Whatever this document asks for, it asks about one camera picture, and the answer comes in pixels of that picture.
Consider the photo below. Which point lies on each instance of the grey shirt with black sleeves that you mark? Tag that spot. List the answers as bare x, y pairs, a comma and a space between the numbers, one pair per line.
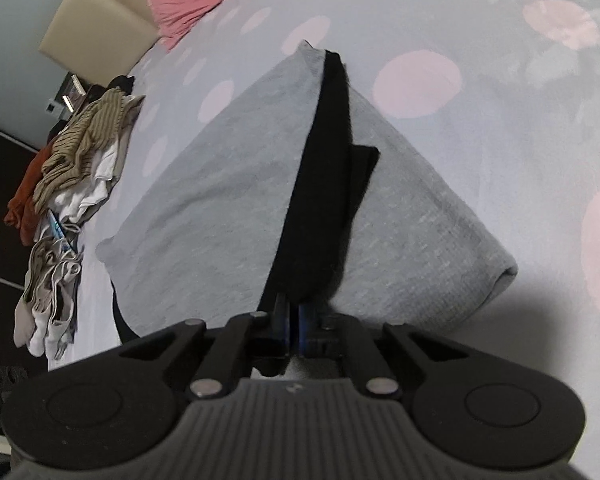
220, 200

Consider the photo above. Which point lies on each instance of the white folded garment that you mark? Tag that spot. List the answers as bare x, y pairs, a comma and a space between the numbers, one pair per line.
40, 330

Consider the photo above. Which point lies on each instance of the striped olive garment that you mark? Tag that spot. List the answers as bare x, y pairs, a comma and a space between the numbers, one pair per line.
90, 130

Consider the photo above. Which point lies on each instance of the rust orange sweater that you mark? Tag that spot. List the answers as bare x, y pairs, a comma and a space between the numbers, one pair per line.
25, 195

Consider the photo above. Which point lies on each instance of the smartphone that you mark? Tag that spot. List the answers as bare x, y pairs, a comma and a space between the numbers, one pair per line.
59, 230

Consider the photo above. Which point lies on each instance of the cream padded headboard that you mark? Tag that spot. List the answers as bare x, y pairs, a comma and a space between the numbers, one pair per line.
95, 25

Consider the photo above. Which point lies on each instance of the black garment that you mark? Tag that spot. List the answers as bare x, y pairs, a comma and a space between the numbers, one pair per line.
120, 85

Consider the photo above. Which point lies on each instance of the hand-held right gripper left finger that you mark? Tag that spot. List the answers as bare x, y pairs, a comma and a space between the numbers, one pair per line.
281, 320

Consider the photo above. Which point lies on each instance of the dark wardrobe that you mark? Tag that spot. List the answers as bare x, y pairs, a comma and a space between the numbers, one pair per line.
0, 200

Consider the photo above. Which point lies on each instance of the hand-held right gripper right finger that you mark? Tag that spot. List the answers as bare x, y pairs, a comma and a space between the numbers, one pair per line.
302, 330

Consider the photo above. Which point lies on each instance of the white cotton garment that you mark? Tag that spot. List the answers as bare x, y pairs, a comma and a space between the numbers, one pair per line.
97, 175

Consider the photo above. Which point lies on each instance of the white thermostat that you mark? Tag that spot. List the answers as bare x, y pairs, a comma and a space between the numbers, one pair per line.
52, 108

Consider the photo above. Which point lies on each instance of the picture frame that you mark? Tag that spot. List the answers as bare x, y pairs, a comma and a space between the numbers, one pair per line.
72, 95

